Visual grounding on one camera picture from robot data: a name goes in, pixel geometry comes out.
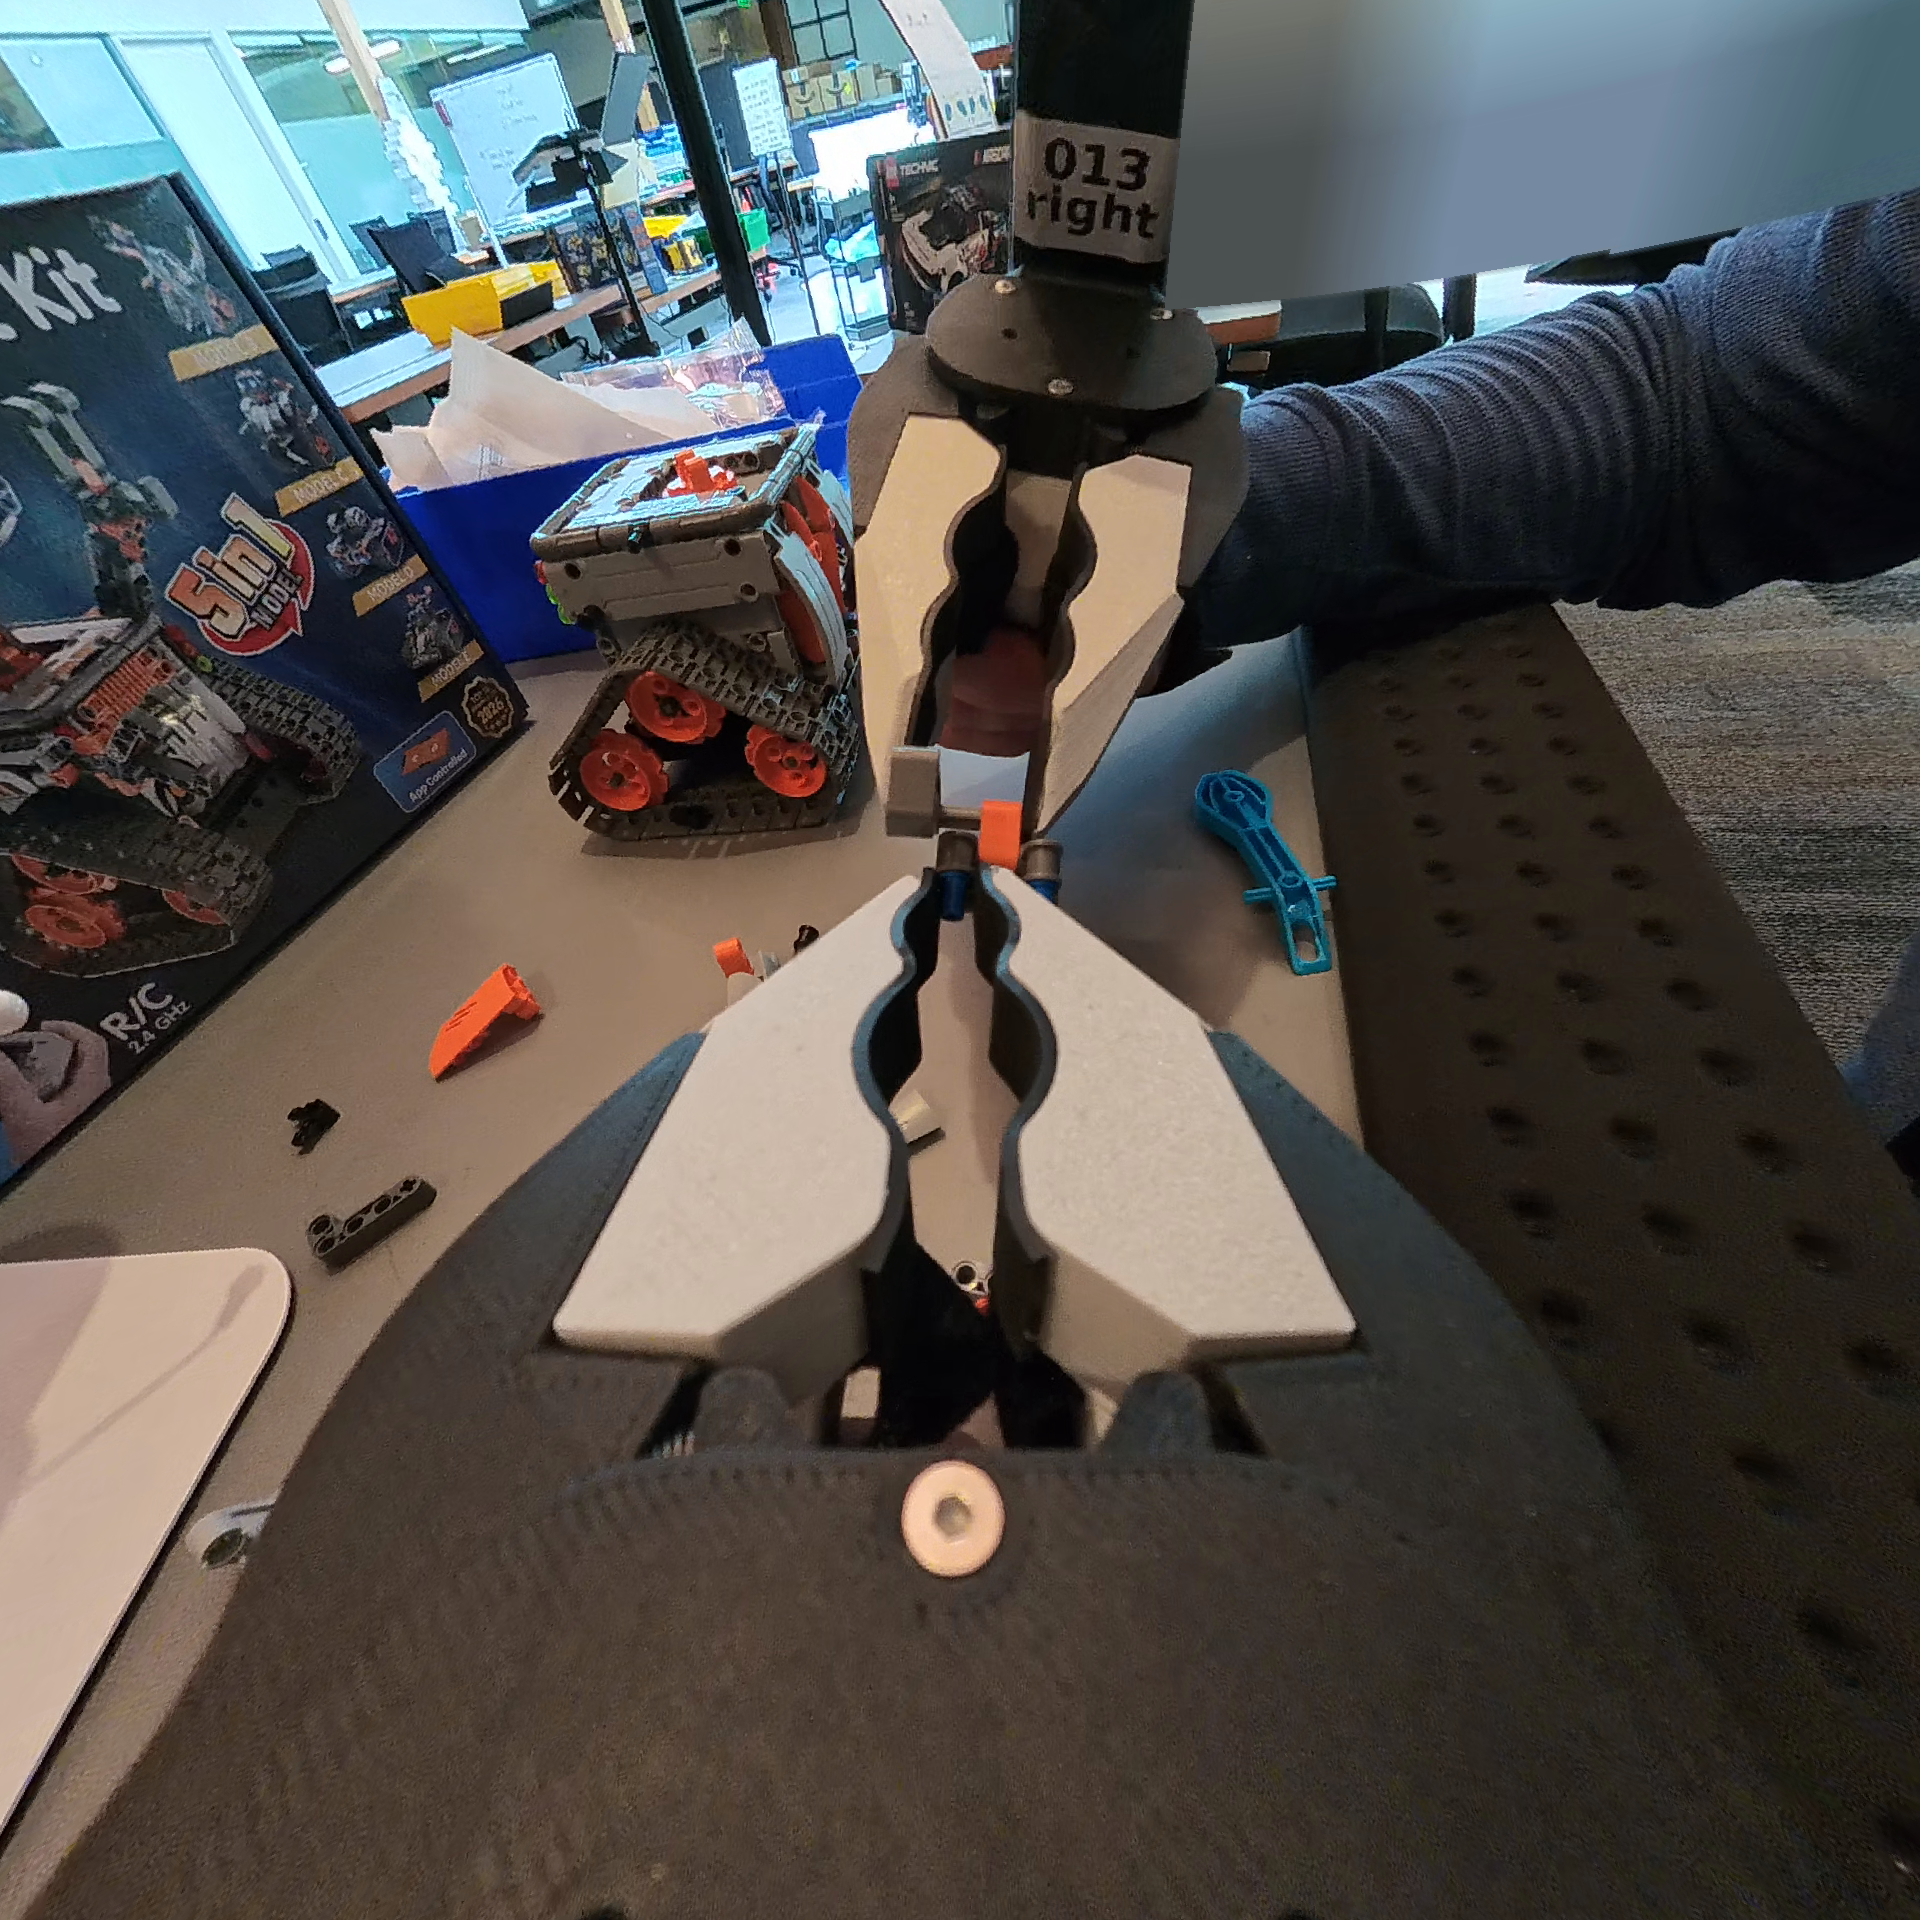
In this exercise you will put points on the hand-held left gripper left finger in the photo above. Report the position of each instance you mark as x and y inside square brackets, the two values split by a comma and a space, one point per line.
[750, 1171]

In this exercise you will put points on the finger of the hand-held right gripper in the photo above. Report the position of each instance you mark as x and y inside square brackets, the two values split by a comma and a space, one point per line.
[907, 555]
[1131, 569]

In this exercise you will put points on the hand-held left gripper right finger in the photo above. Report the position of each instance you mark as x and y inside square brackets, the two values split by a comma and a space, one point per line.
[1170, 1185]

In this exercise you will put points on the grey beam assembly orange bush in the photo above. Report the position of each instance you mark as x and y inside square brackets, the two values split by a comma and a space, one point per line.
[931, 786]

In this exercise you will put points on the person's right forearm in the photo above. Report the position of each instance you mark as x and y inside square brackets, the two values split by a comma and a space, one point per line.
[1499, 450]

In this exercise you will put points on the person's right hand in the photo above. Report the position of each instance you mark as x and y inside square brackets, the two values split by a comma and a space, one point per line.
[990, 682]

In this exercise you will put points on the grey panel assembly orange connector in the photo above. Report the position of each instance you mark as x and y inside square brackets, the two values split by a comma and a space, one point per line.
[729, 955]

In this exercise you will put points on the tracked toy robot vehicle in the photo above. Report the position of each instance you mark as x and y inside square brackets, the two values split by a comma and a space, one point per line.
[674, 598]

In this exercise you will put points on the orange wedge brick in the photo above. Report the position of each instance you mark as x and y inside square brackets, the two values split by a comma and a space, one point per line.
[473, 1027]

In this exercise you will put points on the cyan plastic separator tool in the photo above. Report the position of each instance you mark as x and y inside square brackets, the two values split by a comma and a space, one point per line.
[1266, 862]

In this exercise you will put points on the dark grey three-hole beam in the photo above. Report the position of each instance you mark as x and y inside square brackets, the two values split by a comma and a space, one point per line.
[369, 1224]

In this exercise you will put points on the white paper sheets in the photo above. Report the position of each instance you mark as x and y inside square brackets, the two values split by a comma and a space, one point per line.
[510, 404]

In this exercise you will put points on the black dimpled mat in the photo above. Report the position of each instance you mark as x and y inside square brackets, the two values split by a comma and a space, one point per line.
[1574, 1049]

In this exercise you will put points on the blue storage bin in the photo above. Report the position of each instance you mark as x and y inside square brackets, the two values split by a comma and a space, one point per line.
[480, 569]

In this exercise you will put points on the black pole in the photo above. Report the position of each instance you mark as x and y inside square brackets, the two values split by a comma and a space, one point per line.
[698, 148]

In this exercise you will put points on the small black connector piece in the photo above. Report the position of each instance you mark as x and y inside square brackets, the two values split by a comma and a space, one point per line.
[316, 1125]

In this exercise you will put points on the yellow bins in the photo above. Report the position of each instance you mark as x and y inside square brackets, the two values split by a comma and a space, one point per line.
[464, 306]

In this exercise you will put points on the whiteboard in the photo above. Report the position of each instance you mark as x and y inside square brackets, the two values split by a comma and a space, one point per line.
[502, 134]

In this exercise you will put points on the grey curved panel with clip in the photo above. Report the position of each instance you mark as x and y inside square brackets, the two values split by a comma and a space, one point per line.
[225, 1538]

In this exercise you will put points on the blue robot kit box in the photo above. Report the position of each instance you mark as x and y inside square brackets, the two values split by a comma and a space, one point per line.
[225, 598]

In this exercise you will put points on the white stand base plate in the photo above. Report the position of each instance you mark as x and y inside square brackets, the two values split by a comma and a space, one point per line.
[105, 1425]

